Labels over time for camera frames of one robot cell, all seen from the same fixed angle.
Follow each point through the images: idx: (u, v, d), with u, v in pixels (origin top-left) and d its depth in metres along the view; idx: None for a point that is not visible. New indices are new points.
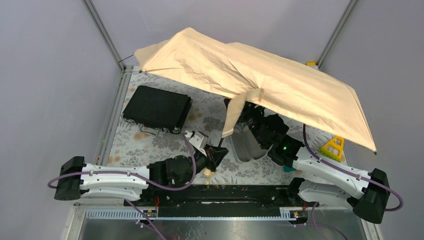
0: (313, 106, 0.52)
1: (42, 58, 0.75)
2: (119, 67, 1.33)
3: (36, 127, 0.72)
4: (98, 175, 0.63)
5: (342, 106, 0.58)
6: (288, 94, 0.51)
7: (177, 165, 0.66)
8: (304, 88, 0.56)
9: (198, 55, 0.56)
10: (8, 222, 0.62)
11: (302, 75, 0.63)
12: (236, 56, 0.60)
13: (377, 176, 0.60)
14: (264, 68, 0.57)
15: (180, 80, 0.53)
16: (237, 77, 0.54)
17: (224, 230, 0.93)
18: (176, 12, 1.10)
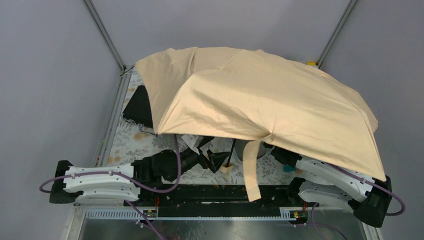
0: (321, 137, 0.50)
1: (42, 57, 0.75)
2: (119, 67, 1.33)
3: (36, 127, 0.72)
4: (79, 177, 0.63)
5: (363, 132, 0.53)
6: (303, 127, 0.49)
7: (166, 161, 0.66)
8: (320, 113, 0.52)
9: (205, 82, 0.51)
10: (8, 222, 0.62)
11: (317, 95, 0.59)
12: (249, 84, 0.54)
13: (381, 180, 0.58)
14: (283, 98, 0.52)
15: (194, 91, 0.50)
16: (254, 112, 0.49)
17: (224, 230, 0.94)
18: (176, 11, 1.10)
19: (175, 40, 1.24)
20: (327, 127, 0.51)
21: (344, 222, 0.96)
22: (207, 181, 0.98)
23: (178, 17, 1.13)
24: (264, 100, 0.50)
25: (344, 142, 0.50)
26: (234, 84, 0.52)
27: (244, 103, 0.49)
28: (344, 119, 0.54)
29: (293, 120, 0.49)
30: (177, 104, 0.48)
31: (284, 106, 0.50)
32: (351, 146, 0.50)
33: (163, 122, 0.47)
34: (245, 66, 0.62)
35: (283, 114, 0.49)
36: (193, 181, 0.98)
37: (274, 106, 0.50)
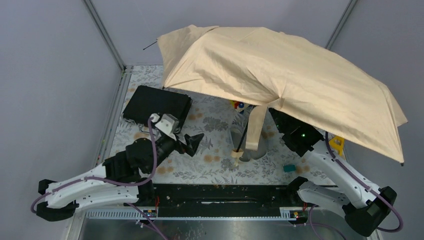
0: (334, 111, 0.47)
1: (42, 58, 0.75)
2: (119, 67, 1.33)
3: (35, 128, 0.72)
4: (58, 192, 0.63)
5: (380, 113, 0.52)
6: (314, 96, 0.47)
7: (139, 150, 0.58)
8: (335, 89, 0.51)
9: (219, 45, 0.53)
10: (8, 222, 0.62)
11: (335, 74, 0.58)
12: (264, 52, 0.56)
13: (389, 195, 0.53)
14: (296, 68, 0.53)
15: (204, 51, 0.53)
16: (263, 74, 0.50)
17: (224, 229, 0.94)
18: (175, 11, 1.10)
19: None
20: (340, 102, 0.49)
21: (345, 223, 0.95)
22: (207, 180, 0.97)
23: (177, 18, 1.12)
24: (275, 65, 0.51)
25: (358, 115, 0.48)
26: (248, 50, 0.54)
27: (254, 65, 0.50)
28: (359, 99, 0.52)
29: (303, 88, 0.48)
30: (187, 61, 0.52)
31: (296, 74, 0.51)
32: (367, 120, 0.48)
33: (172, 75, 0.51)
34: (264, 41, 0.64)
35: (294, 80, 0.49)
36: (193, 181, 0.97)
37: (285, 72, 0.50)
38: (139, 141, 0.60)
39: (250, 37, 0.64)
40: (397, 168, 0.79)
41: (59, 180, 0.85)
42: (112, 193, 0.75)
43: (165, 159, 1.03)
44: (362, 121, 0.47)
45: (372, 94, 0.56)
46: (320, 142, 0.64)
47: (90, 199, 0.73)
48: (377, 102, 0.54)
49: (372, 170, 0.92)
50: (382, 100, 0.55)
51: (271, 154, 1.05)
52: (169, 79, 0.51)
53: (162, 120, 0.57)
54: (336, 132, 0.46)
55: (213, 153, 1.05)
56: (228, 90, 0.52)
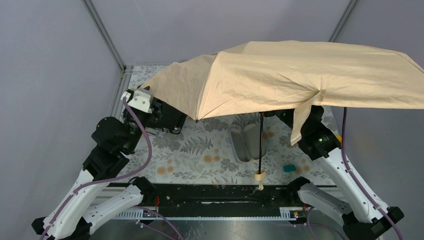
0: (378, 88, 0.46)
1: (42, 58, 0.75)
2: (119, 67, 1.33)
3: (35, 127, 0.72)
4: (57, 220, 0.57)
5: (412, 74, 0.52)
6: (352, 77, 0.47)
7: (107, 130, 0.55)
8: (361, 66, 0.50)
9: (236, 66, 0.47)
10: (8, 221, 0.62)
11: (351, 55, 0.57)
12: (270, 54, 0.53)
13: (395, 214, 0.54)
14: (304, 58, 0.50)
15: (222, 76, 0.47)
16: (297, 74, 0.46)
17: (223, 230, 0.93)
18: (175, 11, 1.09)
19: (174, 41, 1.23)
20: (374, 75, 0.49)
21: None
22: (207, 181, 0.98)
23: (177, 18, 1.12)
24: (302, 63, 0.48)
25: (398, 83, 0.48)
26: (263, 56, 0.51)
27: (277, 65, 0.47)
28: (388, 70, 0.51)
29: (337, 73, 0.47)
30: (212, 84, 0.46)
31: (323, 64, 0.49)
32: (407, 84, 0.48)
33: (201, 104, 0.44)
34: (261, 46, 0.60)
35: (322, 69, 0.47)
36: (193, 181, 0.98)
37: (315, 65, 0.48)
38: (101, 123, 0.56)
39: (247, 44, 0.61)
40: (395, 167, 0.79)
41: (59, 180, 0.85)
42: (117, 200, 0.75)
43: (164, 159, 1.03)
44: (403, 86, 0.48)
45: (394, 60, 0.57)
46: (338, 149, 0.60)
47: (100, 214, 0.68)
48: (402, 66, 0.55)
49: (371, 170, 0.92)
50: (404, 62, 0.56)
51: (271, 154, 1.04)
52: (200, 106, 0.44)
53: (135, 98, 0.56)
54: (387, 106, 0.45)
55: (212, 152, 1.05)
56: (263, 102, 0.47)
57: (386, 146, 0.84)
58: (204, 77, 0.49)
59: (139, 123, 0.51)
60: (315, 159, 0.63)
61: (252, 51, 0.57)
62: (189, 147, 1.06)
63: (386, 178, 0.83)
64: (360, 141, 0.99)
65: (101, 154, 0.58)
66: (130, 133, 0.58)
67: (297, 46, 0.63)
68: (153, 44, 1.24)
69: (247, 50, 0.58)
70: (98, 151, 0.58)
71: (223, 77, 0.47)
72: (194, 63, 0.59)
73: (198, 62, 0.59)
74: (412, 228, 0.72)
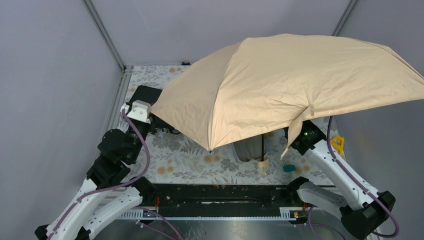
0: (360, 92, 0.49)
1: (43, 58, 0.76)
2: (119, 67, 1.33)
3: (36, 127, 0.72)
4: (60, 227, 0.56)
5: (391, 70, 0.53)
6: (336, 87, 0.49)
7: (114, 141, 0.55)
8: (346, 70, 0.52)
9: (233, 99, 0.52)
10: (9, 222, 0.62)
11: (341, 54, 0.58)
12: (260, 71, 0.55)
13: (386, 198, 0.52)
14: (294, 72, 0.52)
15: (223, 110, 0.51)
16: (286, 96, 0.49)
17: (224, 229, 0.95)
18: (175, 11, 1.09)
19: (174, 41, 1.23)
20: (357, 80, 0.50)
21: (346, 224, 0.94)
22: (207, 180, 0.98)
23: (177, 17, 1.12)
24: (292, 81, 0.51)
25: (379, 82, 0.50)
26: (253, 79, 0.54)
27: (266, 90, 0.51)
28: (370, 66, 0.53)
29: (322, 86, 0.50)
30: (217, 119, 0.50)
31: (312, 79, 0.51)
32: (387, 83, 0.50)
33: (211, 138, 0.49)
34: (252, 52, 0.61)
35: (311, 86, 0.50)
36: (194, 181, 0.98)
37: (302, 82, 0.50)
38: (108, 134, 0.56)
39: (240, 52, 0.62)
40: (395, 167, 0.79)
41: (59, 179, 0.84)
42: (115, 204, 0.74)
43: (164, 159, 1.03)
44: (382, 84, 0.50)
45: (374, 54, 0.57)
46: (323, 141, 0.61)
47: (98, 220, 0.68)
48: (384, 60, 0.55)
49: (371, 170, 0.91)
50: (384, 54, 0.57)
51: (271, 154, 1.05)
52: (210, 140, 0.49)
53: (134, 109, 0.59)
54: (370, 106, 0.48)
55: (212, 152, 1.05)
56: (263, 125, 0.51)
57: (385, 146, 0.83)
58: (207, 109, 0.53)
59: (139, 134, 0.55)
60: (303, 153, 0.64)
61: (242, 63, 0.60)
62: (189, 147, 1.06)
63: (386, 178, 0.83)
64: (359, 140, 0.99)
65: (104, 164, 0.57)
66: (133, 145, 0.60)
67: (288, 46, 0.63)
68: (153, 44, 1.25)
69: (235, 61, 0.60)
70: (101, 159, 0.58)
71: (223, 111, 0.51)
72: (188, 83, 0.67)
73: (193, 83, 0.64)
74: (410, 228, 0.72)
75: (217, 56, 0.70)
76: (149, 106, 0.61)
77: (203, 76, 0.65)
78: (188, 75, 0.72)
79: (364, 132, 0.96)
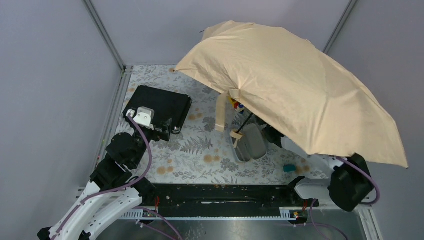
0: (273, 108, 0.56)
1: (42, 58, 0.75)
2: (119, 67, 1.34)
3: (36, 126, 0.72)
4: (63, 229, 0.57)
5: (320, 109, 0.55)
6: (265, 92, 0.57)
7: (122, 144, 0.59)
8: (298, 84, 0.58)
9: (212, 49, 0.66)
10: (9, 222, 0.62)
11: (330, 83, 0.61)
12: (252, 46, 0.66)
13: (359, 162, 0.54)
14: (261, 60, 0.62)
15: (197, 55, 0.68)
16: (234, 70, 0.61)
17: (224, 230, 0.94)
18: (175, 11, 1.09)
19: (174, 41, 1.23)
20: (293, 99, 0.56)
21: (344, 221, 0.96)
22: (207, 181, 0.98)
23: (177, 17, 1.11)
24: (246, 63, 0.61)
25: (299, 109, 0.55)
26: (240, 46, 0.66)
27: (232, 57, 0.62)
28: (313, 99, 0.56)
29: (258, 83, 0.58)
30: (190, 57, 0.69)
31: (265, 71, 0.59)
32: (303, 114, 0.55)
33: (181, 62, 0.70)
34: (276, 44, 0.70)
35: (254, 75, 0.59)
36: (193, 181, 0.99)
37: (253, 68, 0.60)
38: (116, 138, 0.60)
39: (268, 38, 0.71)
40: (394, 167, 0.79)
41: (59, 179, 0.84)
42: (115, 206, 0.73)
43: (164, 159, 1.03)
44: (299, 112, 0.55)
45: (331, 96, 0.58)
46: None
47: (98, 222, 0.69)
48: (323, 101, 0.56)
49: (371, 169, 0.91)
50: (331, 102, 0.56)
51: (271, 154, 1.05)
52: (179, 64, 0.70)
53: (139, 114, 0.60)
54: (270, 120, 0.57)
55: (212, 152, 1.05)
56: (210, 81, 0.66)
57: None
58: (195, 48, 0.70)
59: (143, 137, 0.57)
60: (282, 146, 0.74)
61: (255, 39, 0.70)
62: (189, 147, 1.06)
63: (387, 178, 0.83)
64: None
65: (107, 168, 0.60)
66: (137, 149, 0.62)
67: (306, 50, 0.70)
68: (154, 43, 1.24)
69: (253, 37, 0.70)
70: (104, 163, 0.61)
71: (196, 57, 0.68)
72: (217, 29, 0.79)
73: (218, 32, 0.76)
74: (412, 228, 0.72)
75: (260, 29, 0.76)
76: (154, 112, 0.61)
77: (232, 28, 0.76)
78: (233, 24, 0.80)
79: None
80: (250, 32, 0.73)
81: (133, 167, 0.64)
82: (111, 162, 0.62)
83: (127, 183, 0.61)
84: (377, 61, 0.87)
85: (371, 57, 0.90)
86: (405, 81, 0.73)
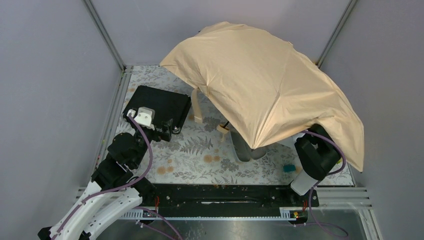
0: (229, 102, 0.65)
1: (42, 58, 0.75)
2: (119, 67, 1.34)
3: (36, 127, 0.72)
4: (64, 229, 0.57)
5: (270, 105, 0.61)
6: (226, 89, 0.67)
7: (123, 144, 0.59)
8: (257, 83, 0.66)
9: (191, 49, 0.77)
10: (10, 222, 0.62)
11: (294, 84, 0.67)
12: (228, 50, 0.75)
13: (320, 131, 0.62)
14: (229, 61, 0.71)
15: (179, 53, 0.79)
16: (204, 69, 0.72)
17: (224, 230, 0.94)
18: (175, 11, 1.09)
19: (174, 41, 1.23)
20: (250, 95, 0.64)
21: (345, 221, 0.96)
22: (207, 181, 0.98)
23: (177, 18, 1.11)
24: (215, 63, 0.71)
25: (252, 104, 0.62)
26: (215, 48, 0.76)
27: (206, 59, 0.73)
28: (266, 96, 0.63)
29: (222, 81, 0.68)
30: (175, 55, 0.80)
31: (229, 71, 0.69)
32: (255, 108, 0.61)
33: (167, 59, 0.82)
34: (252, 47, 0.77)
35: (219, 74, 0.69)
36: (193, 181, 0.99)
37: (220, 68, 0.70)
38: (117, 139, 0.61)
39: (248, 42, 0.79)
40: (394, 167, 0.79)
41: (59, 179, 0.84)
42: (115, 206, 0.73)
43: (164, 159, 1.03)
44: (250, 107, 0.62)
45: (286, 96, 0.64)
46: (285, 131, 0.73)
47: (98, 222, 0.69)
48: (274, 98, 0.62)
49: (371, 170, 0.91)
50: (283, 100, 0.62)
51: (271, 154, 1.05)
52: (165, 60, 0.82)
53: (139, 114, 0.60)
54: (227, 114, 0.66)
55: (212, 152, 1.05)
56: (186, 77, 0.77)
57: (384, 146, 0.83)
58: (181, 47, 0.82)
59: (144, 137, 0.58)
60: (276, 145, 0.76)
61: (234, 41, 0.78)
62: (189, 147, 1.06)
63: (386, 178, 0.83)
64: None
65: (108, 167, 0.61)
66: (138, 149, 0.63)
67: (281, 56, 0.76)
68: (154, 43, 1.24)
69: (233, 40, 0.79)
70: (106, 164, 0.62)
71: (179, 55, 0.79)
72: (207, 30, 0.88)
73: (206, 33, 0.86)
74: (412, 229, 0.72)
75: (245, 33, 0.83)
76: (154, 112, 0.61)
77: (218, 30, 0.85)
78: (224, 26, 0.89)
79: None
80: (233, 35, 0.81)
81: (134, 167, 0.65)
82: (112, 163, 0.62)
83: (127, 183, 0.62)
84: (377, 61, 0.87)
85: (370, 57, 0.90)
86: (405, 81, 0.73)
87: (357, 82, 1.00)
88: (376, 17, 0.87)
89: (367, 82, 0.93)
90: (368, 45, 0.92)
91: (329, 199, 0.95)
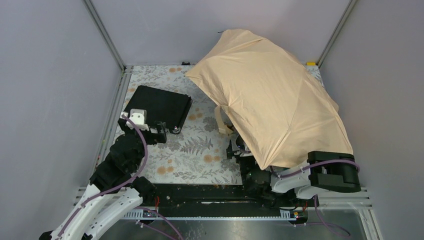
0: (247, 125, 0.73)
1: (41, 56, 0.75)
2: (119, 67, 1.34)
3: (35, 125, 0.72)
4: (65, 232, 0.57)
5: (281, 137, 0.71)
6: (245, 113, 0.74)
7: (124, 144, 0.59)
8: (273, 112, 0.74)
9: (216, 67, 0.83)
10: (10, 221, 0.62)
11: (304, 117, 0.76)
12: (250, 74, 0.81)
13: (318, 155, 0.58)
14: (248, 85, 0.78)
15: (204, 68, 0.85)
16: (227, 88, 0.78)
17: (224, 229, 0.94)
18: (176, 11, 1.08)
19: (174, 41, 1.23)
20: (265, 123, 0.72)
21: (345, 220, 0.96)
22: (207, 181, 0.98)
23: (177, 18, 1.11)
24: (237, 86, 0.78)
25: (266, 130, 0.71)
26: (239, 69, 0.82)
27: (229, 81, 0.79)
28: (279, 127, 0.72)
29: (242, 105, 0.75)
30: (202, 68, 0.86)
31: (249, 96, 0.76)
32: (268, 136, 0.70)
33: (191, 71, 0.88)
34: (270, 71, 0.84)
35: (239, 97, 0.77)
36: (193, 181, 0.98)
37: (241, 91, 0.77)
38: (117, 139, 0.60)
39: (267, 65, 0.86)
40: (393, 167, 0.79)
41: (59, 179, 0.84)
42: (115, 207, 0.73)
43: (164, 159, 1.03)
44: (264, 135, 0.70)
45: (296, 128, 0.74)
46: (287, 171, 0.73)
47: (99, 224, 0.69)
48: (284, 130, 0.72)
49: (371, 170, 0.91)
50: (292, 133, 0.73)
51: None
52: (189, 72, 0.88)
53: (132, 114, 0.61)
54: (243, 135, 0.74)
55: (212, 152, 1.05)
56: (209, 92, 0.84)
57: (383, 146, 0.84)
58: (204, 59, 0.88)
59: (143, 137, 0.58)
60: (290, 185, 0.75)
61: (255, 64, 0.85)
62: (189, 147, 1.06)
63: (387, 178, 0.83)
64: (358, 141, 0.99)
65: (108, 169, 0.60)
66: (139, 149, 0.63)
67: (296, 83, 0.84)
68: (154, 43, 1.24)
69: (254, 62, 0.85)
70: (104, 166, 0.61)
71: (202, 70, 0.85)
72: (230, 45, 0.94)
73: (230, 48, 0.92)
74: (412, 228, 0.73)
75: (265, 54, 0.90)
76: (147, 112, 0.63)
77: (239, 48, 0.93)
78: (244, 42, 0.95)
79: (362, 132, 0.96)
80: (255, 56, 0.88)
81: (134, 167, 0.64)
82: (111, 165, 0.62)
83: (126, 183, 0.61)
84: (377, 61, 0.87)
85: (371, 57, 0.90)
86: (405, 81, 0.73)
87: (357, 82, 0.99)
88: (376, 17, 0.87)
89: (367, 82, 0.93)
90: (368, 45, 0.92)
91: (329, 199, 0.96)
